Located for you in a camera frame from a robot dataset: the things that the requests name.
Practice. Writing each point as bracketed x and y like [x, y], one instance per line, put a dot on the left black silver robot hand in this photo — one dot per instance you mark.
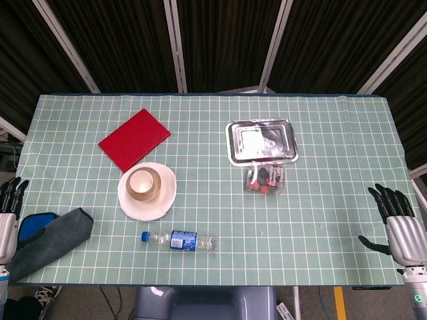
[8, 233]

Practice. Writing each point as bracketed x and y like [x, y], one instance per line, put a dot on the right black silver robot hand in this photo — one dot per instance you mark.
[405, 236]

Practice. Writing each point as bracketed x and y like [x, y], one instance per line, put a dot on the white floral paper cup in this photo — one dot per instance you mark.
[141, 181]

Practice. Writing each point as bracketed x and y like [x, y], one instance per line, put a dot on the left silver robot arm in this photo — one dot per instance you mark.
[2, 283]

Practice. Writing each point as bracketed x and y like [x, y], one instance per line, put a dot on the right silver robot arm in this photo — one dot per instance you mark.
[417, 293]

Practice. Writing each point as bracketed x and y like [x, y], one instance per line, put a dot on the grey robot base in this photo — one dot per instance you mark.
[207, 303]

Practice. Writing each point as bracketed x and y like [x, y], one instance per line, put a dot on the blue cloth pad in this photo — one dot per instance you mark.
[31, 226]

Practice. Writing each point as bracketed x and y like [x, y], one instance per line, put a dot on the grey cloth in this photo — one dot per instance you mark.
[53, 243]

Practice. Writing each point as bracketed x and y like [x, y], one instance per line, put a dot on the black white sneaker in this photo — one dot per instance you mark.
[46, 298]

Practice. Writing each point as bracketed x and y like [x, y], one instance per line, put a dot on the green grid tablecloth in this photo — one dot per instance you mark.
[300, 233]

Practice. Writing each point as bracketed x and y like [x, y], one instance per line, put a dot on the white paper plate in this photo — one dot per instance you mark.
[146, 210]

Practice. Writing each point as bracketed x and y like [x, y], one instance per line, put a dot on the clear box of coffee capsules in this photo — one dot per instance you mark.
[267, 180]

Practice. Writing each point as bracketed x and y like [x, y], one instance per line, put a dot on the beige bowl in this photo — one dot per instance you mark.
[156, 190]

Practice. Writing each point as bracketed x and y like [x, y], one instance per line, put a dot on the red flat board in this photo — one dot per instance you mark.
[134, 138]

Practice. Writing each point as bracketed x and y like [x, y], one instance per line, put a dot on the shiny metal tray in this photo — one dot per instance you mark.
[262, 141]

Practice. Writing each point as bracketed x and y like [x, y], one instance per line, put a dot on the clear bottle with blue label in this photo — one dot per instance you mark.
[181, 240]

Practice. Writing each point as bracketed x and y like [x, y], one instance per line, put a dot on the white partition post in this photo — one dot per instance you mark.
[272, 50]
[393, 55]
[68, 50]
[176, 50]

